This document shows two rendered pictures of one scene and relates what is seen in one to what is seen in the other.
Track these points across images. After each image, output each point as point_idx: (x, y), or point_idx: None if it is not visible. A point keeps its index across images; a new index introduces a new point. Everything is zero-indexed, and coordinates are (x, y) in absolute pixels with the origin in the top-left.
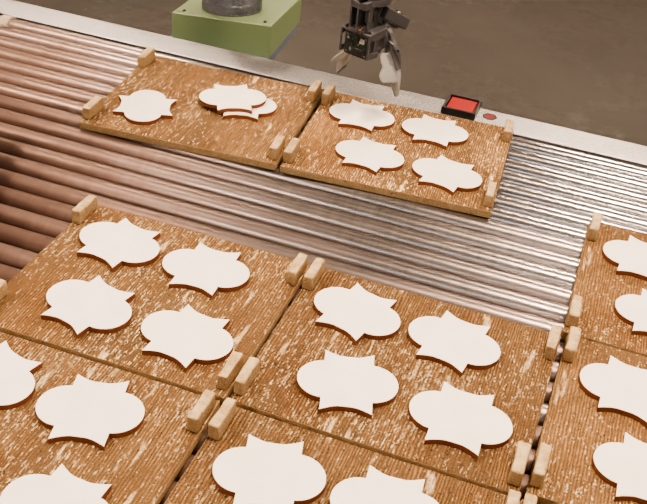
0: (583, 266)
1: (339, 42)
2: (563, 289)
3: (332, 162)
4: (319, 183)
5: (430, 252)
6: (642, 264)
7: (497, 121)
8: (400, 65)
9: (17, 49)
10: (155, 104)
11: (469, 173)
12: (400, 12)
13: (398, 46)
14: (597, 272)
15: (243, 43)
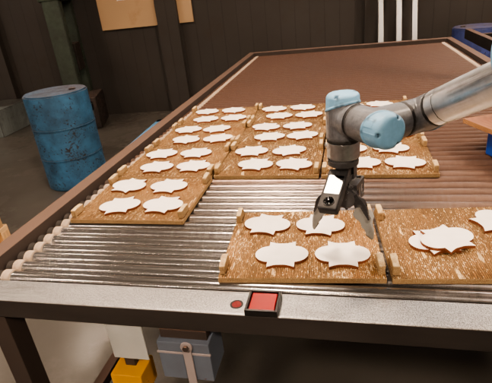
0: (195, 198)
1: (363, 188)
2: (206, 195)
3: (341, 218)
4: None
5: (269, 196)
6: (165, 200)
7: (230, 299)
8: (314, 209)
9: None
10: None
11: (252, 226)
12: (325, 197)
13: (318, 197)
14: (188, 197)
15: None
